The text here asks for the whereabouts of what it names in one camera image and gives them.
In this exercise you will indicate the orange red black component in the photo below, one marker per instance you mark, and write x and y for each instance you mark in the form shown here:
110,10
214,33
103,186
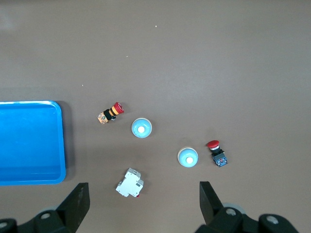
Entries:
108,115

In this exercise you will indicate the blue desk bell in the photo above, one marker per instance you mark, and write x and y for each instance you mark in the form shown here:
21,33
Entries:
142,128
187,157

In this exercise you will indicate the blue plastic tray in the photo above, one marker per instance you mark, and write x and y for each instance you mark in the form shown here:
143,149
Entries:
29,145

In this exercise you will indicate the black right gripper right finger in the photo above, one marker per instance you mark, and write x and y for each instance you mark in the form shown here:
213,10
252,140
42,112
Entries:
211,206

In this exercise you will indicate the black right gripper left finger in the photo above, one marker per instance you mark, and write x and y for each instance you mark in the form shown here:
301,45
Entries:
73,206

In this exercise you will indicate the red mushroom push button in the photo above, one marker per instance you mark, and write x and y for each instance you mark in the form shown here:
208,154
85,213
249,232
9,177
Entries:
217,154

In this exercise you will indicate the white circuit breaker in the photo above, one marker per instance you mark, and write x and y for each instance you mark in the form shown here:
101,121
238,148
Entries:
128,183

